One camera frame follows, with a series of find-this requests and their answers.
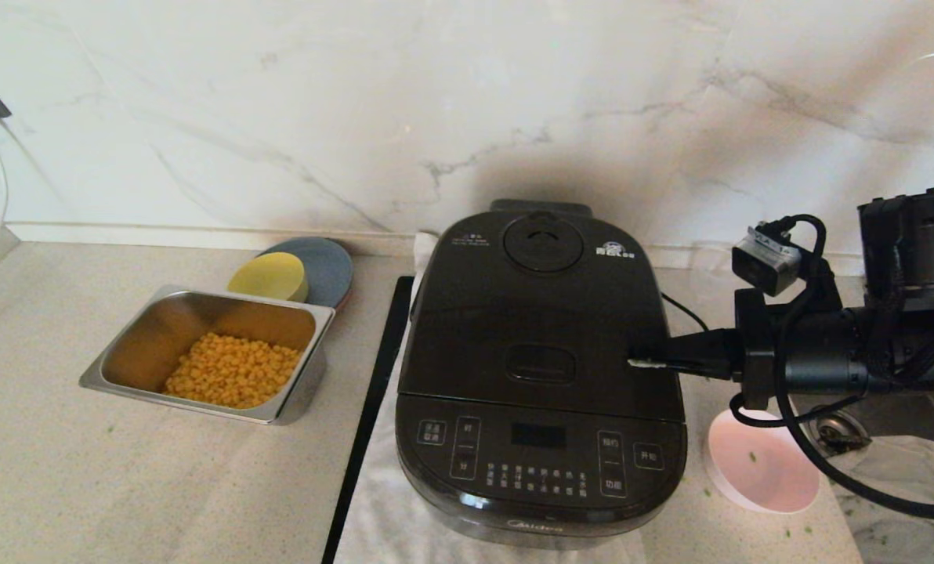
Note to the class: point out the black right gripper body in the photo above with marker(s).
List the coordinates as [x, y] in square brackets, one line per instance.
[755, 345]

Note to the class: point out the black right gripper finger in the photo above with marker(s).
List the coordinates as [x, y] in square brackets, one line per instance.
[694, 345]
[698, 370]

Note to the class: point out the white round bowl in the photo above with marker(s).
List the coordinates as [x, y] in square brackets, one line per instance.
[765, 478]

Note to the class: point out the black rice cooker lid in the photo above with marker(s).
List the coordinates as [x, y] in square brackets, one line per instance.
[545, 313]

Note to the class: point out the white towel under cooker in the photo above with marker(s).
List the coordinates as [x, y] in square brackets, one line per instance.
[373, 517]

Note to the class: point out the small yellow bowl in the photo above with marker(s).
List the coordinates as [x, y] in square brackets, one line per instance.
[267, 276]

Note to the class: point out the round metal sink drain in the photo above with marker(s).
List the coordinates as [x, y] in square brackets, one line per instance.
[839, 432]

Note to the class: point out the stainless steel sink basin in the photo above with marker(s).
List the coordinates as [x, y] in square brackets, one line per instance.
[906, 415]

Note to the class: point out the crumpled white dish cloth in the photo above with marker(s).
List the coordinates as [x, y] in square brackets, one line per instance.
[898, 533]

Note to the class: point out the long black flat strip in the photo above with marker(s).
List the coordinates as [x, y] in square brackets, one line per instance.
[373, 392]

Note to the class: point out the grey-blue round plate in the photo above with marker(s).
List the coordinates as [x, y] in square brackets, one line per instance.
[330, 270]

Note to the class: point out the yellow corn kernels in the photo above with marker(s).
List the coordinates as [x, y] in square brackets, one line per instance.
[232, 372]

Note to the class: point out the rectangular stainless steel tray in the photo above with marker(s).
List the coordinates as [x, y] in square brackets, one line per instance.
[150, 337]

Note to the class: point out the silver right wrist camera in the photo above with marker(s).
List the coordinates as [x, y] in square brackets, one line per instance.
[766, 258]

